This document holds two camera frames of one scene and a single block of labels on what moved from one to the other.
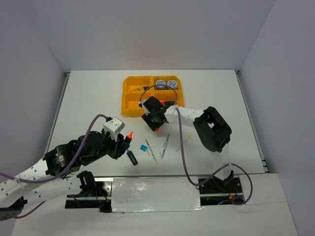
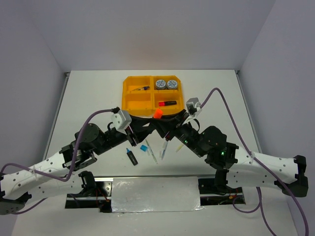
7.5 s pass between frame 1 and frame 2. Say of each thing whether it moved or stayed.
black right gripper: moved
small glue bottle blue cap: stayed
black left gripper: moved
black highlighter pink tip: stayed
